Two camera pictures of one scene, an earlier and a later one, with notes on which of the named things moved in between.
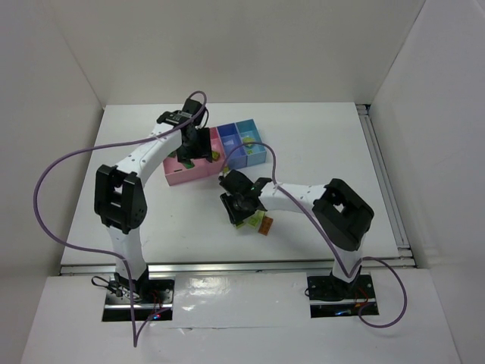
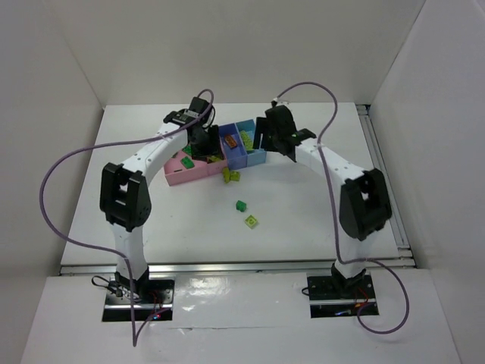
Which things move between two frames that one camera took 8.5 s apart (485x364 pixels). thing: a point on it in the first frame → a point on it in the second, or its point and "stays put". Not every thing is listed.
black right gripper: (233, 205) → (261, 133)
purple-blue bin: (230, 138) stays put
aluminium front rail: (242, 268) stays put
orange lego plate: (265, 225) → (230, 141)
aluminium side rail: (386, 188) stays put
